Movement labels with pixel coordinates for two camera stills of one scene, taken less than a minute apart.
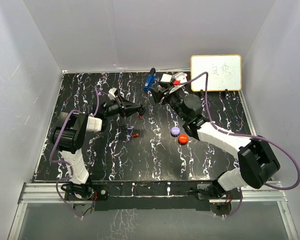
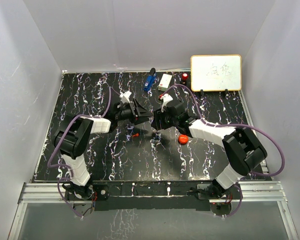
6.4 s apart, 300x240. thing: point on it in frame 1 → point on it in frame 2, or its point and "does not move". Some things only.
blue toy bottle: x=150 y=79 does not move
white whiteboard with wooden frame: x=224 y=71 does not move
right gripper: x=158 y=94 → x=158 y=122
